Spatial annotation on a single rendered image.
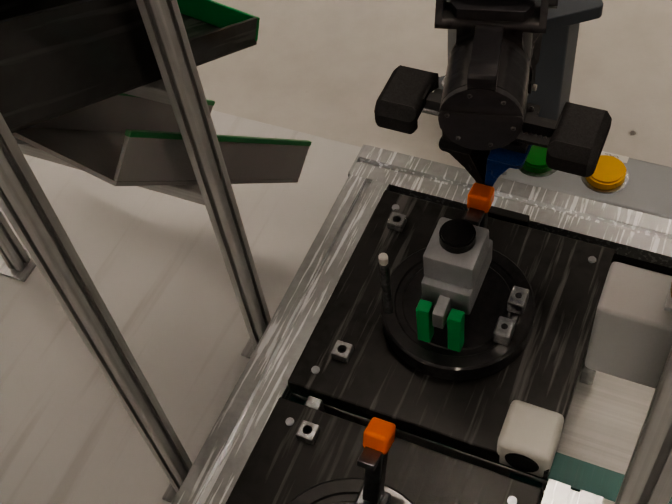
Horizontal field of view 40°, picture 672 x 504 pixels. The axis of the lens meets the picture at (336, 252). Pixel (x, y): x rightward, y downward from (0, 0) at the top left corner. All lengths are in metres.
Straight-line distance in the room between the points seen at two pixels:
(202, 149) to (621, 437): 0.45
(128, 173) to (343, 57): 0.60
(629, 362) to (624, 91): 0.68
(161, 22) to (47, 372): 0.51
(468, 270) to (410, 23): 0.62
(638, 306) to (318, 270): 0.43
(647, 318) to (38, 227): 0.36
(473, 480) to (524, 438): 0.05
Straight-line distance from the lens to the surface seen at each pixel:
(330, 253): 0.94
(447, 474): 0.80
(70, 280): 0.63
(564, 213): 0.97
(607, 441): 0.88
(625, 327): 0.57
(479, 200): 0.82
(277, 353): 0.88
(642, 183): 1.00
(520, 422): 0.80
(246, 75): 1.28
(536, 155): 0.99
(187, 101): 0.70
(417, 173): 0.99
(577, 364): 0.85
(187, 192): 0.81
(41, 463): 1.00
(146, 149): 0.74
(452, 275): 0.77
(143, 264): 1.10
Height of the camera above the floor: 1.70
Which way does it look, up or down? 53 degrees down
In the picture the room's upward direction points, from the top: 10 degrees counter-clockwise
